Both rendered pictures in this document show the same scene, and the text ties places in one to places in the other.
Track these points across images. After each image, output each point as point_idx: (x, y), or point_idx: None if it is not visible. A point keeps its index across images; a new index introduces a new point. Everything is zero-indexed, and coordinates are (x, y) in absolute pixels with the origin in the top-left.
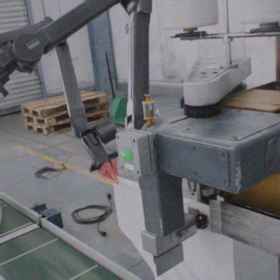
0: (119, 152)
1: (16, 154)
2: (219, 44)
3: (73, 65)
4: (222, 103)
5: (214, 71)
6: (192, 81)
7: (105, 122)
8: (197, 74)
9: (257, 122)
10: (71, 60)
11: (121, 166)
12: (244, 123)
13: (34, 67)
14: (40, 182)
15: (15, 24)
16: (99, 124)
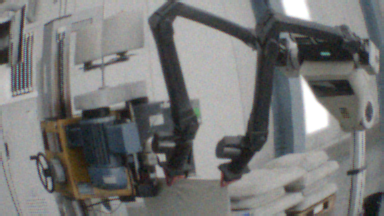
0: (200, 111)
1: None
2: None
3: (256, 66)
4: (118, 108)
5: (117, 85)
6: (140, 80)
7: (228, 136)
8: (130, 83)
9: (116, 106)
10: (256, 60)
11: (201, 122)
12: (122, 105)
13: (252, 50)
14: None
15: None
16: (235, 136)
